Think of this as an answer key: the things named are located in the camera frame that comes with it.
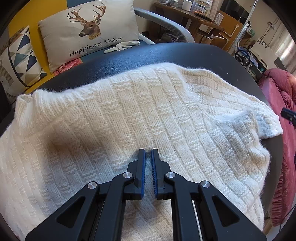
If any cream knitted sweater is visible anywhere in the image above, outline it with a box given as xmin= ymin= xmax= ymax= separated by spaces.
xmin=1 ymin=63 xmax=283 ymax=240

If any triangle pattern cushion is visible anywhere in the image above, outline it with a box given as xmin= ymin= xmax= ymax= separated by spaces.
xmin=1 ymin=26 xmax=47 ymax=104

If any white mug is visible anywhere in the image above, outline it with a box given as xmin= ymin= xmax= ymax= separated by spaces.
xmin=181 ymin=0 xmax=193 ymax=11

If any blue toy ride-on car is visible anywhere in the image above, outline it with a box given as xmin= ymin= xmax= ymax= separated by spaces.
xmin=234 ymin=47 xmax=258 ymax=67

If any black remote control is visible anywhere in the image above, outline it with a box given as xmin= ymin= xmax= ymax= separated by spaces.
xmin=194 ymin=12 xmax=212 ymax=22

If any blue yellow grey sofa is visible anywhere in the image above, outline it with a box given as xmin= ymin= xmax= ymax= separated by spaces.
xmin=0 ymin=0 xmax=196 ymax=93

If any pink bed quilt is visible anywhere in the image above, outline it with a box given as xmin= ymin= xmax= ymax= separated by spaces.
xmin=257 ymin=67 xmax=296 ymax=227

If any wooden folding chair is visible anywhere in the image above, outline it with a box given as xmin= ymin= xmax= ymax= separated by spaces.
xmin=210 ymin=11 xmax=243 ymax=52

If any wooden side table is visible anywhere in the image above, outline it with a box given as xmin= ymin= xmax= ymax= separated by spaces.
xmin=153 ymin=2 xmax=225 ymax=44

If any pink cloth on sofa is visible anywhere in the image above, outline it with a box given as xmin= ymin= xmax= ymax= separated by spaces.
xmin=53 ymin=58 xmax=83 ymax=76

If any deer print cushion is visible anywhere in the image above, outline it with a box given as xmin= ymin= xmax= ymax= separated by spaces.
xmin=38 ymin=1 xmax=139 ymax=73

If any white glove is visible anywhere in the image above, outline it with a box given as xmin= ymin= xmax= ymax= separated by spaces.
xmin=103 ymin=41 xmax=140 ymax=54

